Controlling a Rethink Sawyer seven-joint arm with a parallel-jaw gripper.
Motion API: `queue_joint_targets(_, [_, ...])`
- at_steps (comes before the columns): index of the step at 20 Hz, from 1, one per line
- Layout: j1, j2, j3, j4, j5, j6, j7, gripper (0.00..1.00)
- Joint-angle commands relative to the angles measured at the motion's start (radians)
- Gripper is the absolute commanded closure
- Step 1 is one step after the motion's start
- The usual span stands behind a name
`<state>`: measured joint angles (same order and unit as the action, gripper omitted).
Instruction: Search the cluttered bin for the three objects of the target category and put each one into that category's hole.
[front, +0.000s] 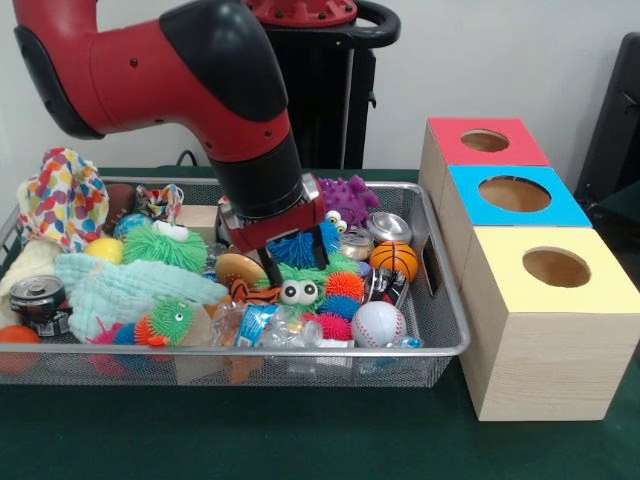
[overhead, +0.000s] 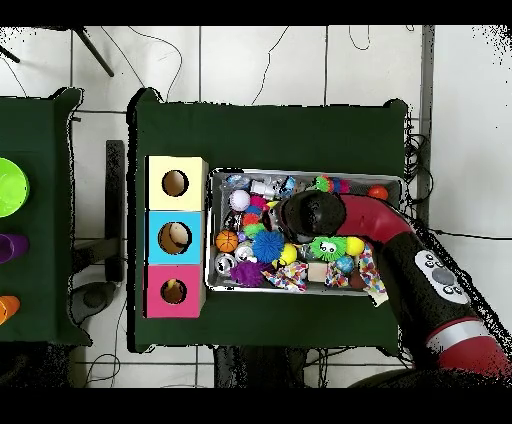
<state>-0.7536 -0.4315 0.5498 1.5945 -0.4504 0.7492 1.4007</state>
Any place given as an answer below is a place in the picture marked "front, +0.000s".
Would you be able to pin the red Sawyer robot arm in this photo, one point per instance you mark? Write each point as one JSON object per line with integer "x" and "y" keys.
{"x": 160, "y": 75}

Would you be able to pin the crushed red soda can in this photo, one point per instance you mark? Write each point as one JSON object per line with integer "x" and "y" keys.
{"x": 387, "y": 287}

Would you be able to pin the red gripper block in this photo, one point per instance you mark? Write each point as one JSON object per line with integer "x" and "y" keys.
{"x": 280, "y": 227}

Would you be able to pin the dark green tablecloth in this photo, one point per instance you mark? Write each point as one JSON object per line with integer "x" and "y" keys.
{"x": 250, "y": 435}
{"x": 622, "y": 212}

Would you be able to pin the toy hamburger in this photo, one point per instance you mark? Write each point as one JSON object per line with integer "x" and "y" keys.
{"x": 237, "y": 270}

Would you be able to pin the small toy basketball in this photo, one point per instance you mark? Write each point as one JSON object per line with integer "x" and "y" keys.
{"x": 394, "y": 260}

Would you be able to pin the black monitor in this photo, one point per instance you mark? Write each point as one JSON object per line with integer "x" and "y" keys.
{"x": 615, "y": 125}

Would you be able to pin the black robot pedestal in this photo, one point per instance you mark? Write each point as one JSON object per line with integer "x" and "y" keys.
{"x": 330, "y": 100}

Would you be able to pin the crushed clear plastic bottle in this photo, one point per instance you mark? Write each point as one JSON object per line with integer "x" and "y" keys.
{"x": 270, "y": 327}

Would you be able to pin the white dimpled ball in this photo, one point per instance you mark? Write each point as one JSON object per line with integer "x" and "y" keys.
{"x": 377, "y": 325}

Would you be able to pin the colourful dotted cloth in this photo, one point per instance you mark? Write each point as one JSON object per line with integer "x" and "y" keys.
{"x": 62, "y": 200}

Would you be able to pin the blue fuzzy ball toy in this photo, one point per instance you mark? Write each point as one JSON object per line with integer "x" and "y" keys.
{"x": 300, "y": 245}

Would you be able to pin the black soda can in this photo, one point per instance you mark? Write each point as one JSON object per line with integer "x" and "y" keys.
{"x": 37, "y": 305}

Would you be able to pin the shallow clear mesh bin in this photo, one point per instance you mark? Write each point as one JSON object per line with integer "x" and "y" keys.
{"x": 150, "y": 367}

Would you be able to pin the green fuzzy toy with eyes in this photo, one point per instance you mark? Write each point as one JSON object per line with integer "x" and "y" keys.
{"x": 165, "y": 242}

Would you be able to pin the orange tiger plush toy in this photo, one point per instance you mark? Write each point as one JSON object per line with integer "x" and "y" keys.
{"x": 250, "y": 292}

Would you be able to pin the mint green cloth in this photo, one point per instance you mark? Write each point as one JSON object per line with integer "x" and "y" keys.
{"x": 130, "y": 290}

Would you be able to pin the wooden box with three holes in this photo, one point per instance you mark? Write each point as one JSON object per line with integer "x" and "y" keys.
{"x": 550, "y": 350}

